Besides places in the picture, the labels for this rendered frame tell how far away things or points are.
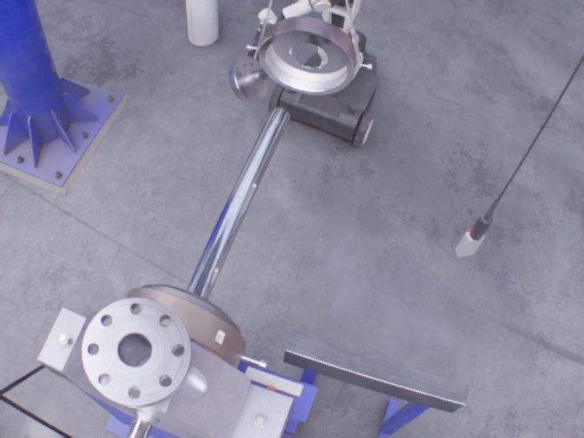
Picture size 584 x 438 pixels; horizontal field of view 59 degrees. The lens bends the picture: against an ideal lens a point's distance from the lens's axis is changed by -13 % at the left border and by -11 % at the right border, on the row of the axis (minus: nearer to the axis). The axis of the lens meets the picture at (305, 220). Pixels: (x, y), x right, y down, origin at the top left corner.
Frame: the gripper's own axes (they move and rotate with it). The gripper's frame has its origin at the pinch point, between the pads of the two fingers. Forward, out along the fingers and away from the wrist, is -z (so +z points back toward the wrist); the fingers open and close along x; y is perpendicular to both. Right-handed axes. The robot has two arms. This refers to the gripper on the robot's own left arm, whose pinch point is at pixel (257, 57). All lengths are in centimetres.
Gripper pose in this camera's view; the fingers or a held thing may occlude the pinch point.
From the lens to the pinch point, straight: 250.3
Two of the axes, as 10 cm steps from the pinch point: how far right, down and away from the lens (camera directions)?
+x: 7.8, -1.1, -6.2
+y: 5.9, 4.7, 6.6
